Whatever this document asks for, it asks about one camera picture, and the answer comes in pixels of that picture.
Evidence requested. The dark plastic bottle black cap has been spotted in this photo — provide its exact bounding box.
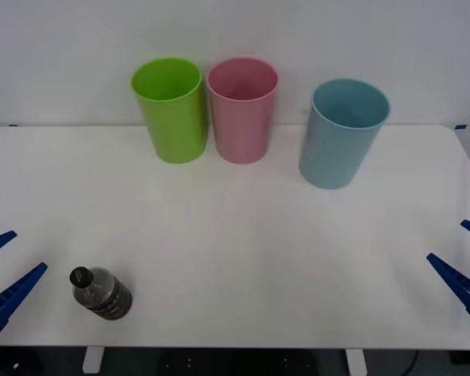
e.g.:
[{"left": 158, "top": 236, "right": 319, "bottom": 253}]
[{"left": 69, "top": 266, "right": 134, "bottom": 321}]

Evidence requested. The white table leg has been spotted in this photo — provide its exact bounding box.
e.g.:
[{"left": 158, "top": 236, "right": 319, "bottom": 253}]
[
  {"left": 345, "top": 349, "right": 367, "bottom": 376},
  {"left": 81, "top": 347, "right": 105, "bottom": 374}
]

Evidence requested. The pale blue plastic bin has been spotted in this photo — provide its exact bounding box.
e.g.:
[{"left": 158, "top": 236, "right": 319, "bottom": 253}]
[{"left": 298, "top": 77, "right": 392, "bottom": 191}]

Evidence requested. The green plastic bin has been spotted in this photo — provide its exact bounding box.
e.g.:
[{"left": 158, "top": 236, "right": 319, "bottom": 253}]
[{"left": 131, "top": 56, "right": 208, "bottom": 165}]

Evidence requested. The pink plastic bin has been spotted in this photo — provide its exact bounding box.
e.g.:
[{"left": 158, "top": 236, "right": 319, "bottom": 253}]
[{"left": 206, "top": 56, "right": 279, "bottom": 165}]

